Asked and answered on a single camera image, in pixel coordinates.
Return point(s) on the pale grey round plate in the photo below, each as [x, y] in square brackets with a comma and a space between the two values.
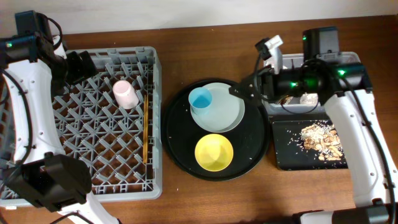
[225, 113]

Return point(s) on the brown gold snack wrapper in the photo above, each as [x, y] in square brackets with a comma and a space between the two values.
[286, 100]

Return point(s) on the clear plastic bin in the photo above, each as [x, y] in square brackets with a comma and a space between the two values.
[295, 61]

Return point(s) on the grey plastic dishwasher rack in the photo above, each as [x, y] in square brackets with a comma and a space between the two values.
[93, 128]

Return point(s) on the light blue plastic cup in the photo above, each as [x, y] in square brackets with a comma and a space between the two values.
[200, 100]

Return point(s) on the pink plastic cup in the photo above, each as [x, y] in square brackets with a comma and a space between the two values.
[125, 94]

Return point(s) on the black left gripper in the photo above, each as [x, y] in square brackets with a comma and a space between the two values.
[82, 65]

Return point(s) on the white tissue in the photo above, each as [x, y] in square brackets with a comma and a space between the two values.
[309, 99]

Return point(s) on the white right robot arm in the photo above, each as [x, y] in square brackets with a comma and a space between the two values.
[346, 93]

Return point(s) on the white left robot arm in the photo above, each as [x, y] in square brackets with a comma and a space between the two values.
[36, 68]

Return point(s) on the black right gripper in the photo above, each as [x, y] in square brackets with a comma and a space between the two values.
[256, 88]

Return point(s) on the yellow plastic bowl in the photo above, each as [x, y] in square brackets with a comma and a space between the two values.
[214, 152]

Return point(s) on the food scraps and rice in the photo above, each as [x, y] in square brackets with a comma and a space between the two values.
[320, 138]

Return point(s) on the black rectangular tray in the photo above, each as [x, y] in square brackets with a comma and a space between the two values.
[290, 157]

